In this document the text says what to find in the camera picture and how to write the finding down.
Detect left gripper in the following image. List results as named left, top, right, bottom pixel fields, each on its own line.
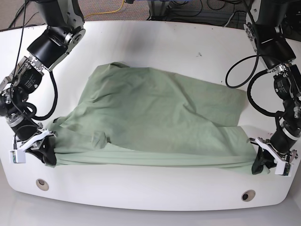
left=249, top=137, right=299, bottom=175

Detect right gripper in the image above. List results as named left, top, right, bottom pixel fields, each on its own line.
left=18, top=129, right=57, bottom=166

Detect green polo t-shirt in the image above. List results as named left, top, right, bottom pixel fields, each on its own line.
left=48, top=63, right=256, bottom=174

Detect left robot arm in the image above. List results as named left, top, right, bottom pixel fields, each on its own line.
left=236, top=0, right=301, bottom=176

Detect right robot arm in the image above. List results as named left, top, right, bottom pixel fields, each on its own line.
left=0, top=0, right=86, bottom=166

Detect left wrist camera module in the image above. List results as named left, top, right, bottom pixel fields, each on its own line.
left=275, top=161, right=293, bottom=177

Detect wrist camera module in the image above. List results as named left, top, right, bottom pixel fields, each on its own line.
left=275, top=161, right=293, bottom=177
left=9, top=149, right=26, bottom=164

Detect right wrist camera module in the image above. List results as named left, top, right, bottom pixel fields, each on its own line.
left=9, top=149, right=26, bottom=164

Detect left table cable grommet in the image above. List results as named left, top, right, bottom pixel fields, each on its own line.
left=36, top=179, right=49, bottom=191

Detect table cable grommet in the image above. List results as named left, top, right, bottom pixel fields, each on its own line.
left=241, top=190, right=256, bottom=202
left=36, top=179, right=49, bottom=191

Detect right table cable grommet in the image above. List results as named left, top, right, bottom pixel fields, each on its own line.
left=241, top=190, right=256, bottom=202

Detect yellow cable on floor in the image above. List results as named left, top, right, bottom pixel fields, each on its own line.
left=84, top=0, right=125, bottom=18

